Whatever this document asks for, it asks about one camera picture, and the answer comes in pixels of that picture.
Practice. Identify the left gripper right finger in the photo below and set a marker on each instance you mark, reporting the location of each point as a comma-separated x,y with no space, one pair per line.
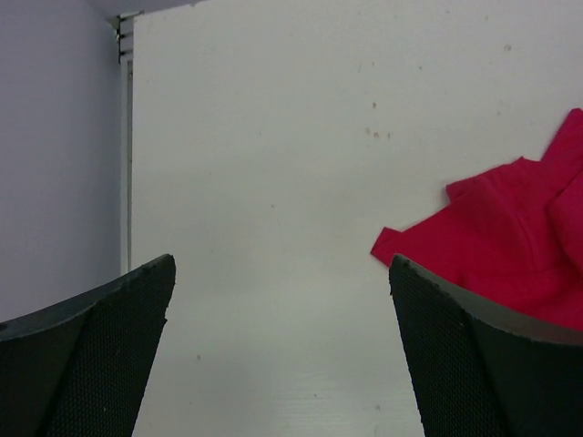
481,369

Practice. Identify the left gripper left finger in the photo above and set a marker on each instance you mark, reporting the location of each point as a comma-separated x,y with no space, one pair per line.
80,367

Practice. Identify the red t shirt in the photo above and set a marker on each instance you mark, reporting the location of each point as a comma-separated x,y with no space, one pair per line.
512,234

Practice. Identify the aluminium table edge rail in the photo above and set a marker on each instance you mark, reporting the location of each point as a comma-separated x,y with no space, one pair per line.
123,26

